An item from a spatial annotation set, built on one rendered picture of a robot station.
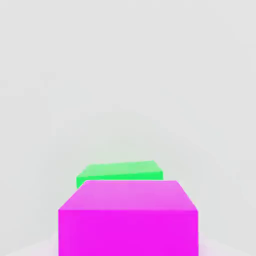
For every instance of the small magenta cube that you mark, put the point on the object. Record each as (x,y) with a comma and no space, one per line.
(128,224)

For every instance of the small green cube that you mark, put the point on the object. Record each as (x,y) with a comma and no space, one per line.
(120,172)

